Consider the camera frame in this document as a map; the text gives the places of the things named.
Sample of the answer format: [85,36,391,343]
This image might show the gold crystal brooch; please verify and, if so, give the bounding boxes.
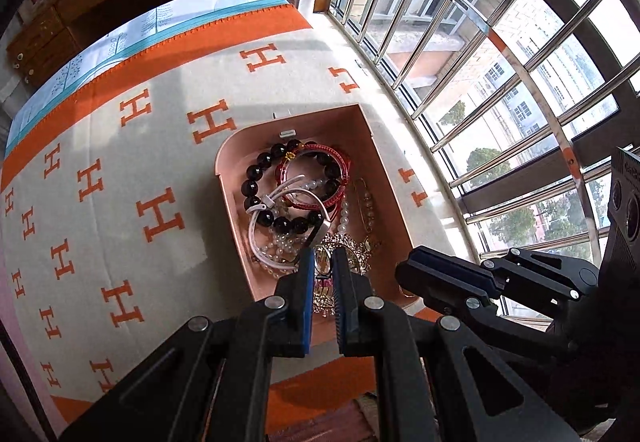
[310,232,373,318]

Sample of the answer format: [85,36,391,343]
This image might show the tree print bedsheet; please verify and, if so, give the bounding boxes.
[5,0,291,153]

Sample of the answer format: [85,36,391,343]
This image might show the white pearl necklace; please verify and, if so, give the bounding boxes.
[260,177,351,268]

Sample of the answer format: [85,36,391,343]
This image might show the white wristband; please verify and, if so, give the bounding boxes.
[248,175,333,280]

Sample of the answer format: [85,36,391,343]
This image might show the brown striped cloth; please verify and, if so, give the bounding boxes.
[295,394,381,442]

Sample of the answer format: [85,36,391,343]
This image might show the beige and orange patterned blanket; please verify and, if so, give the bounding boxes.
[0,5,481,423]

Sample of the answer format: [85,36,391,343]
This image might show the barred window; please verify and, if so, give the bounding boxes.
[315,0,640,323]

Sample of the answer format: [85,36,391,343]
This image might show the black bead bracelet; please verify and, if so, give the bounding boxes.
[240,139,343,235]

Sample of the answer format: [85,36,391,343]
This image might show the red bangle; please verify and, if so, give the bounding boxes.
[275,141,353,210]

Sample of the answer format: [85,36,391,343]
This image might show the pink jewelry box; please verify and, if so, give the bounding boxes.
[215,104,421,308]

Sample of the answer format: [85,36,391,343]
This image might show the gold pearl pin brooch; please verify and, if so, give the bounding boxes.
[352,177,381,253]

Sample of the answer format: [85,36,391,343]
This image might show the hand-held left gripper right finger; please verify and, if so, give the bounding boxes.
[332,247,583,442]

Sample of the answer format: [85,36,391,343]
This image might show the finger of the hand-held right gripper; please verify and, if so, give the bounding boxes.
[395,245,556,348]
[480,247,599,305]

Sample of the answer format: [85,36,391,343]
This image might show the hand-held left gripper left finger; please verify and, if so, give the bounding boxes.
[59,249,317,442]

